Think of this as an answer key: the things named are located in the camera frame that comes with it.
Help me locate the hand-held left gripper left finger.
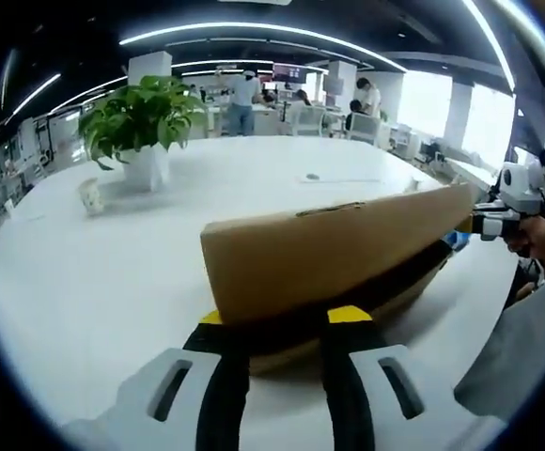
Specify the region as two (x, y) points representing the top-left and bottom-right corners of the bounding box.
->
(117, 309), (254, 451)

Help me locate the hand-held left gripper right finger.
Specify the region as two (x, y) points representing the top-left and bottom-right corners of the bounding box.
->
(317, 306), (428, 451)

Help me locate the brown cardboard shoe box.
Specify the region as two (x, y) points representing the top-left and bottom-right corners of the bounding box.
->
(199, 181), (475, 378)

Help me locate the person's right hand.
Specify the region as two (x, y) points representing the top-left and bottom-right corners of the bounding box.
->
(505, 216), (545, 259)

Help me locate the person's grey clothing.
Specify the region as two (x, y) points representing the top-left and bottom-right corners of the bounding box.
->
(454, 266), (545, 420)

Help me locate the white office chair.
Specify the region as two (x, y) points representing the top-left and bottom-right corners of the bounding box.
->
(290, 103), (328, 136)
(347, 112), (382, 145)

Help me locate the white paper cup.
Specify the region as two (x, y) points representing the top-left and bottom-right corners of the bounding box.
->
(77, 177), (106, 218)

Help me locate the potted green plant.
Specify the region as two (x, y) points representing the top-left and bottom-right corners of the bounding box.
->
(77, 73), (209, 194)

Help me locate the long ceiling light strip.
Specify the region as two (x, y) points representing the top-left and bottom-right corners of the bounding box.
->
(118, 21), (409, 72)

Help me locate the wall display screen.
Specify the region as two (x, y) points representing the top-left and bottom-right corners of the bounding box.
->
(272, 62), (309, 88)

